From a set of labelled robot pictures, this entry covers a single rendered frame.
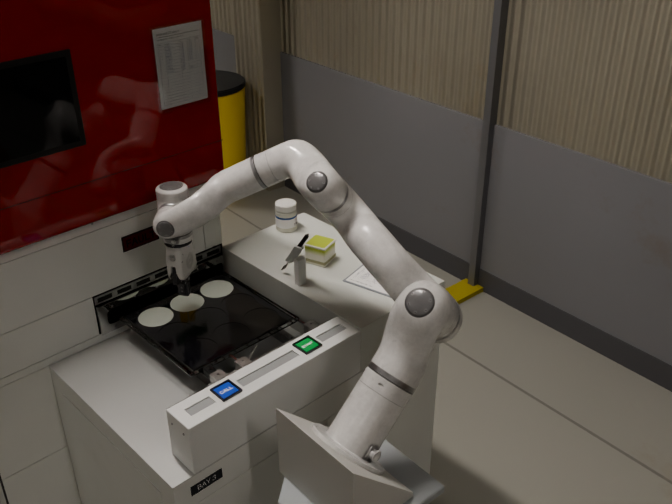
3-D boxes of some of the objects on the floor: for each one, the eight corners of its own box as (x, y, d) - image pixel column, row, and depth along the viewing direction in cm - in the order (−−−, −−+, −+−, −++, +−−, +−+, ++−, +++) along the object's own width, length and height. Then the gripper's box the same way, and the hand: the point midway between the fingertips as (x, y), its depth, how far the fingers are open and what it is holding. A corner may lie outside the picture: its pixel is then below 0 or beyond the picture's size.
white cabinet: (94, 562, 255) (47, 367, 215) (309, 424, 313) (304, 249, 272) (207, 702, 215) (175, 494, 174) (430, 513, 272) (445, 324, 232)
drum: (266, 193, 504) (260, 82, 467) (205, 214, 478) (193, 98, 441) (227, 171, 536) (218, 65, 499) (167, 189, 510) (153, 79, 473)
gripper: (175, 223, 216) (182, 279, 225) (153, 248, 204) (161, 306, 212) (200, 226, 215) (206, 282, 224) (179, 251, 202) (186, 309, 211)
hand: (184, 288), depth 217 cm, fingers closed
